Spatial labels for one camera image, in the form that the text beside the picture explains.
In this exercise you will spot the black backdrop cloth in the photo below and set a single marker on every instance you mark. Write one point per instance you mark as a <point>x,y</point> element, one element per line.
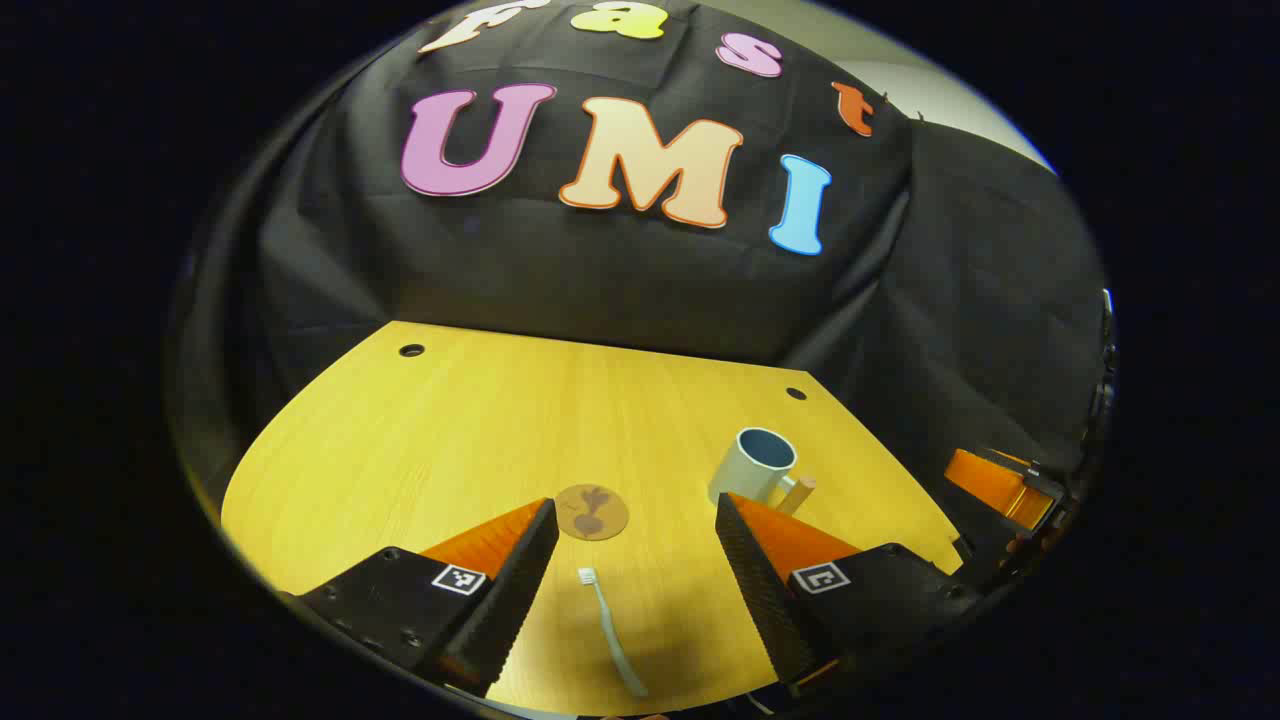
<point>620,280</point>

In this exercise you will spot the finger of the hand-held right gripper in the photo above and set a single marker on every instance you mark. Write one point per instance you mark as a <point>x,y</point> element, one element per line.
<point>995,485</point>

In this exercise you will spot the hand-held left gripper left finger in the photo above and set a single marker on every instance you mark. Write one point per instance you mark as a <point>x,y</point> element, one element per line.
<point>505,610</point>

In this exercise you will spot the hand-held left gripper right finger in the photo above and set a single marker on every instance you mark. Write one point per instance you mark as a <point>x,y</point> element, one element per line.
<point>765,600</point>

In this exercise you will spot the wooden desktop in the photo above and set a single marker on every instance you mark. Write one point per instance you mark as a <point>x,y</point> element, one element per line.
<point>430,450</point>

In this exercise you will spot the round brown coaster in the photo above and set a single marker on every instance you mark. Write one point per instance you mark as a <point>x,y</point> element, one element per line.
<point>592,512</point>

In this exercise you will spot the white toothbrush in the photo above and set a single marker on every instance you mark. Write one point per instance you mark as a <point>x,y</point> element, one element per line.
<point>612,640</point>

